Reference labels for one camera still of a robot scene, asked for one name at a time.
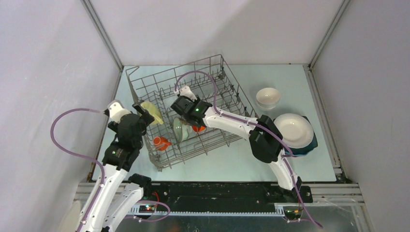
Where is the dark teal plate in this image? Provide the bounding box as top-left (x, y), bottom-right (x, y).
top-left (302, 116), bottom-right (318, 148)

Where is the yellow mug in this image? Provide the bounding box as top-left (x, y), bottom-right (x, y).
top-left (141, 101), bottom-right (164, 125)

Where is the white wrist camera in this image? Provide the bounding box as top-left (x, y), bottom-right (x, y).
top-left (174, 85), bottom-right (198, 102)
top-left (103, 100), bottom-right (131, 123)

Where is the blue dotted plate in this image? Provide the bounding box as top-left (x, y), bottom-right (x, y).
top-left (284, 147), bottom-right (315, 157)

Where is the white plate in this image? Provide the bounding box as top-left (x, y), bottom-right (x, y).
top-left (274, 113), bottom-right (314, 148)

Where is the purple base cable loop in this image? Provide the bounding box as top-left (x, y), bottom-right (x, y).
top-left (132, 200), bottom-right (171, 223)

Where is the orange bowl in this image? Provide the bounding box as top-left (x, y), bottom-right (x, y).
top-left (192, 126), bottom-right (206, 133)

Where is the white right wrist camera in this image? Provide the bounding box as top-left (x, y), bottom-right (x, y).
top-left (174, 85), bottom-right (198, 102)

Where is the grey wire dish rack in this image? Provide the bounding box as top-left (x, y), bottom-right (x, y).
top-left (124, 54), bottom-right (257, 171)

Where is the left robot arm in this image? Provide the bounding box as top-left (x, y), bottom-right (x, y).
top-left (77, 100), bottom-right (154, 232)

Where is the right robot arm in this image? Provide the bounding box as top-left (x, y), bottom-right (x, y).
top-left (171, 96), bottom-right (302, 202)

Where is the small orange cup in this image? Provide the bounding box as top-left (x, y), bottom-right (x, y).
top-left (153, 136), bottom-right (172, 151)

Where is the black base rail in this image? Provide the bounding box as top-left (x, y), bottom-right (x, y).
top-left (137, 181), bottom-right (300, 214)

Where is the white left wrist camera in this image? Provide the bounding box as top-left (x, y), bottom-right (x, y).
top-left (103, 100), bottom-right (131, 123)

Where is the white ribbed bowl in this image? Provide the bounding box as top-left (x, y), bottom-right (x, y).
top-left (256, 87), bottom-right (281, 110)

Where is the pale green cup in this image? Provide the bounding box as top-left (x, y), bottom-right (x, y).
top-left (173, 117), bottom-right (192, 142)

